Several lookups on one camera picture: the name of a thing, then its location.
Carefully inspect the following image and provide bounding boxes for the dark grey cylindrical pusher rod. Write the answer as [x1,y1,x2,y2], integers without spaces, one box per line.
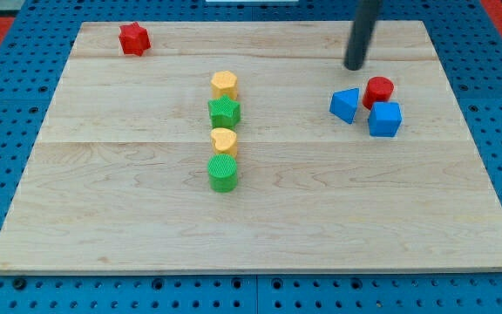
[343,0,383,71]

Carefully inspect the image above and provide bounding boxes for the blue triangle block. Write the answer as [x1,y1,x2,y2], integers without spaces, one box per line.
[329,88,360,124]

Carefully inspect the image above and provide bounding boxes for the green star block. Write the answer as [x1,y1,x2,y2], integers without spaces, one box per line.
[207,95,241,129]

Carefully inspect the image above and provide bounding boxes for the red star block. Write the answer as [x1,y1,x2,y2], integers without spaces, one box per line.
[119,22,151,56]

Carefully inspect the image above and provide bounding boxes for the red cylinder block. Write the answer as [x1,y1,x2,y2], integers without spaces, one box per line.
[362,76,394,110]

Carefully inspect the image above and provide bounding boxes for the blue cube block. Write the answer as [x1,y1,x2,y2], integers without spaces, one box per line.
[368,102,403,137]

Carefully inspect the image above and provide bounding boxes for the yellow hexagon block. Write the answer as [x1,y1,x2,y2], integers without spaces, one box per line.
[210,71,238,100]

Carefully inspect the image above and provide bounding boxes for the light wooden board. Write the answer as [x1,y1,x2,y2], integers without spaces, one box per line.
[0,21,502,276]

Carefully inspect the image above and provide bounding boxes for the yellow heart block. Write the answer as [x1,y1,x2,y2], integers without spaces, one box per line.
[210,127,238,158]

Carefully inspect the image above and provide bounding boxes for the green cylinder block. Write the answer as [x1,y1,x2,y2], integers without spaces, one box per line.
[207,154,238,193]

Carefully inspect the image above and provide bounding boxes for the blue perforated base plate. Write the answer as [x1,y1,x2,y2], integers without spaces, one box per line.
[0,1,502,313]

